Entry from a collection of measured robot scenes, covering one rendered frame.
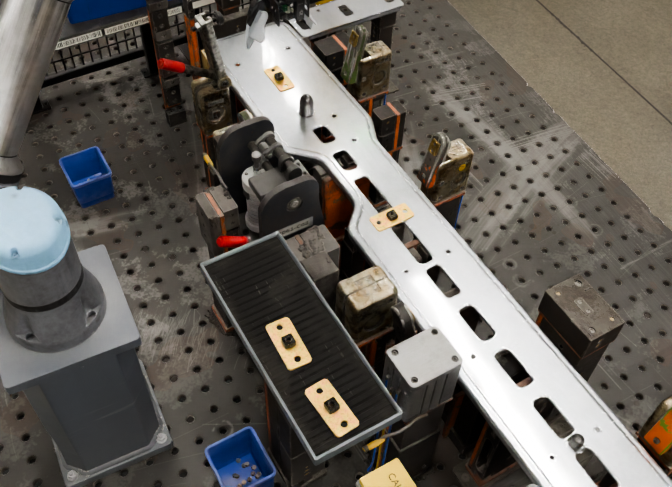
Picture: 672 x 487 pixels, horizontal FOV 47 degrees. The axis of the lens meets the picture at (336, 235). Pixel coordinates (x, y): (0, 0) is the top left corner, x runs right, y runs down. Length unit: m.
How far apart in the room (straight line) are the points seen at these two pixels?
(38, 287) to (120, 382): 0.27
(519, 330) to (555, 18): 2.65
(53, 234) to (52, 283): 0.08
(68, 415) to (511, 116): 1.40
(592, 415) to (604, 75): 2.45
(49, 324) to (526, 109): 1.47
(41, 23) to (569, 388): 0.98
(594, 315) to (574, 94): 2.15
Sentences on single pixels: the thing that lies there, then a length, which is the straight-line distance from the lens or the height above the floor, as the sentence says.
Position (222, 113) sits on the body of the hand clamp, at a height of 0.98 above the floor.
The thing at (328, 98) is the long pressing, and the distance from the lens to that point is 1.74.
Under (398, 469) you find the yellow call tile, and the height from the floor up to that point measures 1.16.
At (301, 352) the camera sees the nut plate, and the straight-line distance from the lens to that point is 1.13.
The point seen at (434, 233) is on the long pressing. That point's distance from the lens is 1.49.
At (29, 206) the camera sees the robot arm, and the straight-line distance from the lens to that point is 1.14.
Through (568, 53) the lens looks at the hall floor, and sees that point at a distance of 3.69.
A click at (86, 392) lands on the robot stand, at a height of 0.99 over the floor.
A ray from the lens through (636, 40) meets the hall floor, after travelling 3.89.
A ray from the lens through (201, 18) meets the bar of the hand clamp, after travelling 1.61.
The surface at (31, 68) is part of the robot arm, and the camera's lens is 1.17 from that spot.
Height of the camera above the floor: 2.14
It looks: 51 degrees down
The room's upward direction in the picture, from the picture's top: 3 degrees clockwise
